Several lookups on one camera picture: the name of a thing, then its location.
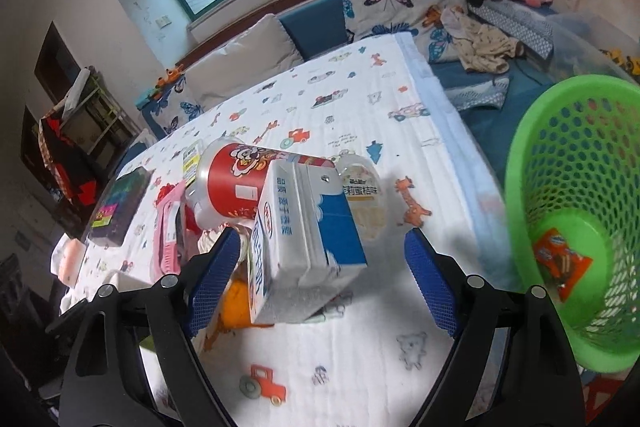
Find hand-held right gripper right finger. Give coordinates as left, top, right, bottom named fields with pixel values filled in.
left=404, top=227, right=586, bottom=427

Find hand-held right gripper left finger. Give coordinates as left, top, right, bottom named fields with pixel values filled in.
left=59, top=227, right=243, bottom=427

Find white and blue milk carton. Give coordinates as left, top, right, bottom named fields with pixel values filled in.
left=247, top=159, right=369, bottom=325

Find red printed plastic cup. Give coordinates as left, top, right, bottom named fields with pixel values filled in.
left=185, top=139, right=337, bottom=230

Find clear bottle with yellow label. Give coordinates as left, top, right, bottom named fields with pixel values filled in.
left=181, top=141, right=207, bottom=198

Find green plastic mesh basket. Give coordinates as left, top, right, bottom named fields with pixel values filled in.
left=504, top=74, right=640, bottom=373

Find orange packet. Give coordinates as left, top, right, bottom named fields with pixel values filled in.
left=220, top=279, right=261, bottom=330

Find pink package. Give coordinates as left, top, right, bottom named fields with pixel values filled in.
left=152, top=182, right=188, bottom=283

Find clear bottle with beige label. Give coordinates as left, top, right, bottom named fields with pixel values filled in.
left=336, top=154, right=388, bottom=242

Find black box with colourful print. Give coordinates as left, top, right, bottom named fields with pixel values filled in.
left=89, top=167, right=153, bottom=248

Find orange snack wrapper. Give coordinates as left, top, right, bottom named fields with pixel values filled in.
left=532, top=229, right=593, bottom=303

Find pink and white tissue pack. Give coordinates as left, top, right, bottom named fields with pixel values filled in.
left=52, top=237, right=88, bottom=288

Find small butterfly print pillow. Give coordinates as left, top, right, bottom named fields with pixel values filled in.
left=142, top=82, right=206, bottom=138

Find red and black bag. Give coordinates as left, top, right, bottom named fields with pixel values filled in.
left=40, top=117, right=98, bottom=208

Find metal shelf rack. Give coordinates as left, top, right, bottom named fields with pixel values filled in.
left=40, top=67, right=141, bottom=168

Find orange toy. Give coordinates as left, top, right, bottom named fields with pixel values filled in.
left=155, top=64, right=183, bottom=90

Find white cushion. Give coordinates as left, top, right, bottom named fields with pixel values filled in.
left=185, top=13, right=306, bottom=108

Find beige patterned clothes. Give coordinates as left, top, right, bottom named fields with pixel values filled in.
left=442, top=4, right=526, bottom=75

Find grey patterned cloth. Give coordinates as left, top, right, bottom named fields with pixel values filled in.
left=470, top=0, right=556, bottom=58

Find blue backrest cushion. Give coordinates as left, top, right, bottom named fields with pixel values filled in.
left=277, top=0, right=351, bottom=60

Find clear plastic storage box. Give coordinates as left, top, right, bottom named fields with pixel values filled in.
left=550, top=12, right=640, bottom=82

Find yellow toy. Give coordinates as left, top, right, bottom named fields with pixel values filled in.
left=602, top=49, right=640, bottom=75

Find dark wall cabinet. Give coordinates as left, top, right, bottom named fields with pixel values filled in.
left=35, top=22, right=83, bottom=92

